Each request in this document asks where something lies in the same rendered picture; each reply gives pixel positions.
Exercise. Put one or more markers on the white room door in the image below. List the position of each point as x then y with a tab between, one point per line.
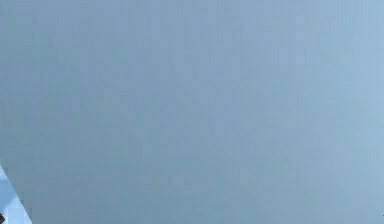
10	206

